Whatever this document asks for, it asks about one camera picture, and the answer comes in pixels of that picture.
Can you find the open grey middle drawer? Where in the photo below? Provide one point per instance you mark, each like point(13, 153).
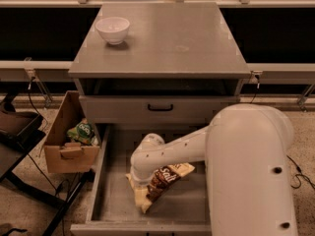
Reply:
point(182, 211)

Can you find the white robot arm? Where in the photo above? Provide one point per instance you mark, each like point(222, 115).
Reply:
point(248, 182)

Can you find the white bowl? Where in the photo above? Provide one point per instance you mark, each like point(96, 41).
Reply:
point(113, 29)

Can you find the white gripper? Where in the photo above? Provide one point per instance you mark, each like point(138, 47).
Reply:
point(138, 178)

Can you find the closed grey top drawer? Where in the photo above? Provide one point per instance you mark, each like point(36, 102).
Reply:
point(133, 109)

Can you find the black table stand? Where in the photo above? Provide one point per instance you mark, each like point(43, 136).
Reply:
point(10, 159)

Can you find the black drawer handle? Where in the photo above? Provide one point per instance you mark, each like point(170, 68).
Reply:
point(160, 109)

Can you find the green snack bag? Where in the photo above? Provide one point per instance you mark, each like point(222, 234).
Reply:
point(83, 133)

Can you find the brown chip bag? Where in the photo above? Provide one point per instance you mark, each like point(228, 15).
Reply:
point(163, 179)

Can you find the grey drawer cabinet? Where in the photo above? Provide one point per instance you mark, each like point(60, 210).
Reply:
point(171, 49)

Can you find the cardboard box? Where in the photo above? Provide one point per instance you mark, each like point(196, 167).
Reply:
point(62, 153)

